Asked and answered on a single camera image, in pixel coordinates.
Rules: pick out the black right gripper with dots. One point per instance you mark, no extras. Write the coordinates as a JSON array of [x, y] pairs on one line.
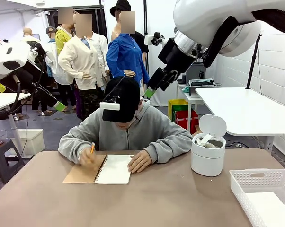
[[178, 56]]

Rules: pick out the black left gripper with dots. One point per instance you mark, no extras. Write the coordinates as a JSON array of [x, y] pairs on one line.
[[26, 75]]

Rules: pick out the yellow pencil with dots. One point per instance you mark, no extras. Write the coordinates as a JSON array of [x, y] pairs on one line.
[[92, 149]]

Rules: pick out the spiral notebook with kraft cover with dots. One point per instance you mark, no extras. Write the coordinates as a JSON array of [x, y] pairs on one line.
[[115, 169]]

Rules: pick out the person's right forearm grey sleeve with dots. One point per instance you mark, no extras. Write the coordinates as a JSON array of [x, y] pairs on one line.
[[69, 146]]

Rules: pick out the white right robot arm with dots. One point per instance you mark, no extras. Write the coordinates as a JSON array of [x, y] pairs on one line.
[[204, 14]]

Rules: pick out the person's left forearm grey sleeve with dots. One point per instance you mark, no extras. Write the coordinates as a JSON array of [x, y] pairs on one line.
[[171, 146]]

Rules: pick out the crumpled white paper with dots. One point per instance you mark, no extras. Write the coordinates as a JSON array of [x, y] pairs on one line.
[[204, 140]]

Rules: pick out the person's right hand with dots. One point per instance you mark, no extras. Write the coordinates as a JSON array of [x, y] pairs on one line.
[[88, 158]]

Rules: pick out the person's left hand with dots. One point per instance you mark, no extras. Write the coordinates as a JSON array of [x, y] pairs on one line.
[[141, 162]]

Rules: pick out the yellow bag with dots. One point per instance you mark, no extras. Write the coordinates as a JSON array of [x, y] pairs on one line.
[[178, 102]]

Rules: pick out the grey box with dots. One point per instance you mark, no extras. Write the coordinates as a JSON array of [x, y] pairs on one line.
[[194, 75]]

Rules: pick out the green bag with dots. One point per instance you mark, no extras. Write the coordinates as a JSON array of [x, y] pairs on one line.
[[182, 107]]

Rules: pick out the small white table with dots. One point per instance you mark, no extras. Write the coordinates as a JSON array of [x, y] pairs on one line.
[[192, 99]]

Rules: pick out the mannequin in white shirt, cap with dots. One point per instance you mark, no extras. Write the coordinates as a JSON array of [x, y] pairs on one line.
[[55, 71]]

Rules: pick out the grey tray with green cloth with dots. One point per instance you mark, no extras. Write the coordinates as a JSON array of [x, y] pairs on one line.
[[199, 88]]

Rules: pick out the white storage box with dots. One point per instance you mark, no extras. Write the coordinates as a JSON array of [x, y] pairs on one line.
[[31, 142]]

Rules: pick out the red bag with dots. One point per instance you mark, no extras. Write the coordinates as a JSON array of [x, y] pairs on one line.
[[185, 120]]

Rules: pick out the mannequin in blue shirt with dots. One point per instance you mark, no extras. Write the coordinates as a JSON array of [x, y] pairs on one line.
[[123, 52]]

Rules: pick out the person in camouflage trousers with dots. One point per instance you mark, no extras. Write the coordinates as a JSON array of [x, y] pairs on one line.
[[81, 61]]

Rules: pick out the person in grey hoodie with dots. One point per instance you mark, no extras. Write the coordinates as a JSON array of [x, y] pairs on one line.
[[152, 132]]

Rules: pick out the white side table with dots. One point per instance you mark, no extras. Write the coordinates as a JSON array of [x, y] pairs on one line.
[[2, 99]]

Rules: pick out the black backdrop pole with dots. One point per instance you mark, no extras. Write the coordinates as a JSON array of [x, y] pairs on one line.
[[146, 23]]

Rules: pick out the mannequin in yellow-green shirt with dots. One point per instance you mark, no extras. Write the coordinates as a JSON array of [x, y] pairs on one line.
[[60, 40]]

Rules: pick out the mannequin in white open shirt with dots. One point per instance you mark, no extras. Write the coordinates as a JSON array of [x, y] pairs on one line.
[[101, 52]]

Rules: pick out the mannequin in black t-shirt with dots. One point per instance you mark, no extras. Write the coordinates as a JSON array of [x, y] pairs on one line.
[[115, 28]]

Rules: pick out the dark grey plastic stool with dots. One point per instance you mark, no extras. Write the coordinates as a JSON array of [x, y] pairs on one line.
[[5, 153]]

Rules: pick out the mannequin in black puffer jacket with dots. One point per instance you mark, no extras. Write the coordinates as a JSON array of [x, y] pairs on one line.
[[27, 33]]

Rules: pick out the large white desk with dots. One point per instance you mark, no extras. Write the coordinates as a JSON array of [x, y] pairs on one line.
[[239, 108]]

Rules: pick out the black bucket hat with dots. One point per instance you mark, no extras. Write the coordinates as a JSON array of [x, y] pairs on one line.
[[120, 7]]

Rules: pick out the black tripod with tall pole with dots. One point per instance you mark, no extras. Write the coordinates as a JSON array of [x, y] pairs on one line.
[[251, 71]]

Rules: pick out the white round trash bin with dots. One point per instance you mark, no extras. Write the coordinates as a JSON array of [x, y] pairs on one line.
[[207, 160]]

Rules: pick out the white perforated plastic basket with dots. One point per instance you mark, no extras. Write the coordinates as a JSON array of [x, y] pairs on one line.
[[238, 186]]

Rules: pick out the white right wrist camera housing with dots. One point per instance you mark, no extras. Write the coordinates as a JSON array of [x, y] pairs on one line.
[[149, 40]]

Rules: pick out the white head camera box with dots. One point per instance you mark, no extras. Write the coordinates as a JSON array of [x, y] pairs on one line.
[[109, 106]]

